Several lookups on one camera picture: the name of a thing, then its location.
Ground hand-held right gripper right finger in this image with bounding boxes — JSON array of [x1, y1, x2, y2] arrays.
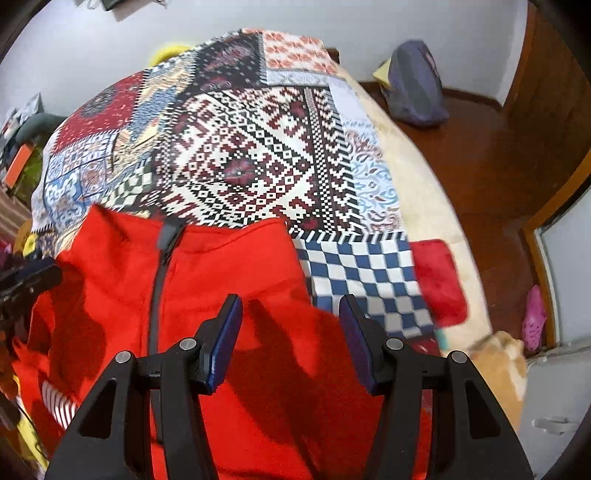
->
[[338, 294, 536, 480]]

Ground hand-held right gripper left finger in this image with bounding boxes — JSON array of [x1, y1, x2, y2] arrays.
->
[[44, 294, 244, 480]]

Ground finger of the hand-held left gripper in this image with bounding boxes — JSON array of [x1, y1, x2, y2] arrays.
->
[[0, 300, 34, 344], [0, 260, 64, 303]]

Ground red zip jacket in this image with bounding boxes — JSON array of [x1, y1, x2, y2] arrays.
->
[[11, 203, 435, 480]]

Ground red white striped cloth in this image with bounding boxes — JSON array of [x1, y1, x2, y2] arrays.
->
[[41, 378, 81, 428]]

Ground green patterned box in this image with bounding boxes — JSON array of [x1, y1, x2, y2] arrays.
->
[[14, 148, 44, 208]]

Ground orange box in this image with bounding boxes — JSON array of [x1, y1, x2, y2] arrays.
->
[[2, 143, 31, 190]]

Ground yellow cloth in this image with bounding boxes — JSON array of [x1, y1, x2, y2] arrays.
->
[[14, 222, 51, 467]]

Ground tan and white cloth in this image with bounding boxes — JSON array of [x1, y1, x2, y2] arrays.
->
[[466, 331, 528, 416]]

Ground dark grey cushion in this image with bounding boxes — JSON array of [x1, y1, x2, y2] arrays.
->
[[16, 113, 65, 144]]

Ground pile of mixed clutter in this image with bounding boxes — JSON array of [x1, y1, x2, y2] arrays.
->
[[0, 92, 44, 134]]

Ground cream bed sheet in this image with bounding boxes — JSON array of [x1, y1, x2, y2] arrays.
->
[[332, 60, 529, 416]]

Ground pink shoe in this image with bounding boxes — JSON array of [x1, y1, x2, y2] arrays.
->
[[522, 285, 548, 354]]

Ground patchwork printed blanket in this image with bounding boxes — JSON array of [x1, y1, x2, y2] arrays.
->
[[30, 28, 437, 342]]

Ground grey backpack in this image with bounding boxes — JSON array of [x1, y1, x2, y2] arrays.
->
[[381, 40, 450, 127]]

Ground wooden door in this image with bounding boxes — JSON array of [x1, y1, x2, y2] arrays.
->
[[503, 2, 591, 195]]

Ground yellow foam ring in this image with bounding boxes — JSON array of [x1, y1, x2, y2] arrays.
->
[[148, 42, 190, 65]]

